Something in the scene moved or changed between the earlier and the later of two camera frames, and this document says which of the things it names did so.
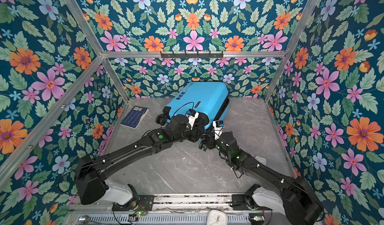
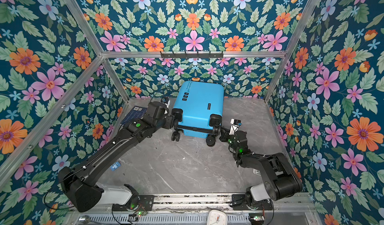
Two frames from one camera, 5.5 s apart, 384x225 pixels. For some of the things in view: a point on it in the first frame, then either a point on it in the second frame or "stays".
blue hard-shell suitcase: (212, 98) stays
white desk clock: (216, 217) stays
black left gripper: (197, 135) to (171, 123)
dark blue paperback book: (134, 117) stays
